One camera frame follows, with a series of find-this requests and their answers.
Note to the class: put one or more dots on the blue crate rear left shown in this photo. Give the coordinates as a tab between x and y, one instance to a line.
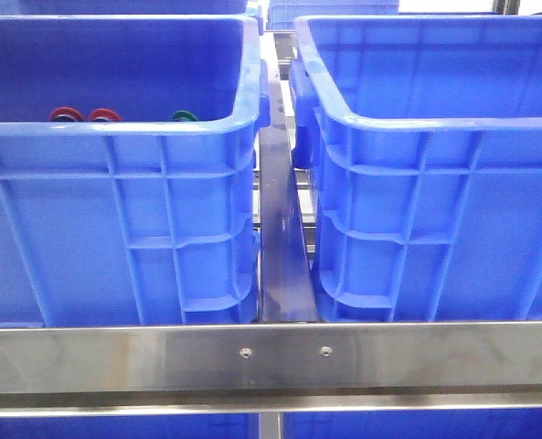
139	7

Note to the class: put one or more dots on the blue crate rear middle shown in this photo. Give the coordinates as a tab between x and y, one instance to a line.
282	13

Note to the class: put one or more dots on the red mushroom button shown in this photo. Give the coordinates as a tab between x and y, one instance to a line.
104	115
66	115

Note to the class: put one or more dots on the steel divider rail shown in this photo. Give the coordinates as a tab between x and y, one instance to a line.
287	294

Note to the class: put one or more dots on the stainless steel front rail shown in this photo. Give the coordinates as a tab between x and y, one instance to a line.
269	368

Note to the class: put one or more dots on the blue plastic crate right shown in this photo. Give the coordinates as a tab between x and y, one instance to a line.
423	139

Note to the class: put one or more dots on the red mushroom button middle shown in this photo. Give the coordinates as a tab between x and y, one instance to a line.
66	115

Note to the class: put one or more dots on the blue crate lower right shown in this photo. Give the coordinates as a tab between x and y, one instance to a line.
480	423

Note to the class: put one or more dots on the blue plastic crate left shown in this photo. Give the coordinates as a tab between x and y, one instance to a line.
140	222

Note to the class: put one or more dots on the green mushroom push button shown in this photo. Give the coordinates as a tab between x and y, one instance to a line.
184	116

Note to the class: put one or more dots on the blue plastic crate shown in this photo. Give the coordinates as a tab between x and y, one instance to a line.
140	222
423	139

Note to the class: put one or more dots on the red mushroom button right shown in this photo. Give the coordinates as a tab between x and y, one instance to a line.
104	115

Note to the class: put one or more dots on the blue crate lower left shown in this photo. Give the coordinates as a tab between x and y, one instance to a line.
158	426

